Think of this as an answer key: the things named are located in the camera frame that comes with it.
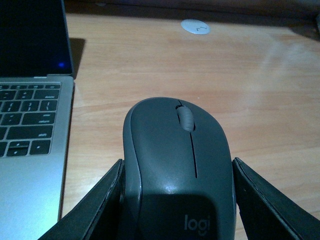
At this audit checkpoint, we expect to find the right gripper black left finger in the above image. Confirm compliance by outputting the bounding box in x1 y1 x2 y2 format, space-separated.
40 159 125 240

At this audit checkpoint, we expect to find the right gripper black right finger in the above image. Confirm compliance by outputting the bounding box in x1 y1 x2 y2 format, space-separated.
232 157 320 240

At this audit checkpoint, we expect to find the grey Logitech wireless mouse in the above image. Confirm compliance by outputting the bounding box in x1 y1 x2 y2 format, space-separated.
118 97 236 240

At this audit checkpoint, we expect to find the wooden desk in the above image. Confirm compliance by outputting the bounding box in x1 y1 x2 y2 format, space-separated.
62 0 320 217

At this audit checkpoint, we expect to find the grey laptop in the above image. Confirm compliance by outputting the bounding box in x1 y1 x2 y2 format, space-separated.
0 0 74 240

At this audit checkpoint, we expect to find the white round cable grommet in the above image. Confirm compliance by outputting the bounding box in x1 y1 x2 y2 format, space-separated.
180 19 211 35

